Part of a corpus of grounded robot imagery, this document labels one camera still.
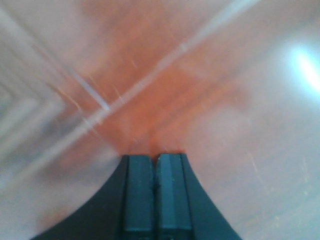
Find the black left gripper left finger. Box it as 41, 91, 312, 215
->
35, 155, 155, 240

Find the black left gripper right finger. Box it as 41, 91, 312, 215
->
155, 153, 240, 240

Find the brown door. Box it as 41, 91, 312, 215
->
0, 0, 320, 240

